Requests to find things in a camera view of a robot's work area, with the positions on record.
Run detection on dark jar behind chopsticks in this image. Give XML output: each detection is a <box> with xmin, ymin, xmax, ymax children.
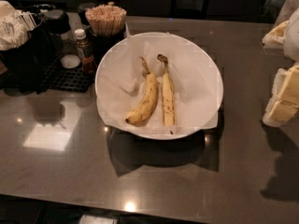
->
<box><xmin>78</xmin><ymin>3</ymin><xmax>96</xmax><ymax>25</ymax></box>

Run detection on white gripper with vent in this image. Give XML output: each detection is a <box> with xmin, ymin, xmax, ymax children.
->
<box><xmin>262</xmin><ymin>8</ymin><xmax>299</xmax><ymax>127</ymax></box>

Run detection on white bowl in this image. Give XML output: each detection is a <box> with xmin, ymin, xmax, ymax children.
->
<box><xmin>94</xmin><ymin>31</ymin><xmax>224</xmax><ymax>141</ymax></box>

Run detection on black chopstick holder cup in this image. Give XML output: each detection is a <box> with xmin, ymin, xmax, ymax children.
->
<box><xmin>87</xmin><ymin>28</ymin><xmax>125</xmax><ymax>63</ymax></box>

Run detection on white paper napkins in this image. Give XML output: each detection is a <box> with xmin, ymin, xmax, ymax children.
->
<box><xmin>0</xmin><ymin>0</ymin><xmax>37</xmax><ymax>50</ymax></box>

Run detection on small brown sauce bottle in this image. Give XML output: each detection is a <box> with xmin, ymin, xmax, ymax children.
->
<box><xmin>75</xmin><ymin>29</ymin><xmax>96</xmax><ymax>76</ymax></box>

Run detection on straight spotted yellow banana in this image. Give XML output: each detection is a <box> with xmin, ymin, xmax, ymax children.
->
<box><xmin>157</xmin><ymin>54</ymin><xmax>176</xmax><ymax>127</ymax></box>

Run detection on black condiment caddy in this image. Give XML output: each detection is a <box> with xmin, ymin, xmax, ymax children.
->
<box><xmin>0</xmin><ymin>12</ymin><xmax>55</xmax><ymax>91</ymax></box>

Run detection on curved yellow banana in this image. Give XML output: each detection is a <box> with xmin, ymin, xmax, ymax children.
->
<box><xmin>125</xmin><ymin>57</ymin><xmax>159</xmax><ymax>125</ymax></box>

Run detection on glass shaker with black lid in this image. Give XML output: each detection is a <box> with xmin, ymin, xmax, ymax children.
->
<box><xmin>44</xmin><ymin>9</ymin><xmax>80</xmax><ymax>69</ymax></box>

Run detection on black grid mat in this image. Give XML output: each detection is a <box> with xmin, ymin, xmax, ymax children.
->
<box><xmin>0</xmin><ymin>57</ymin><xmax>95</xmax><ymax>93</ymax></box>

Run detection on white paper liner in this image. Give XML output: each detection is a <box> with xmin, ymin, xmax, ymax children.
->
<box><xmin>96</xmin><ymin>32</ymin><xmax>220</xmax><ymax>136</ymax></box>

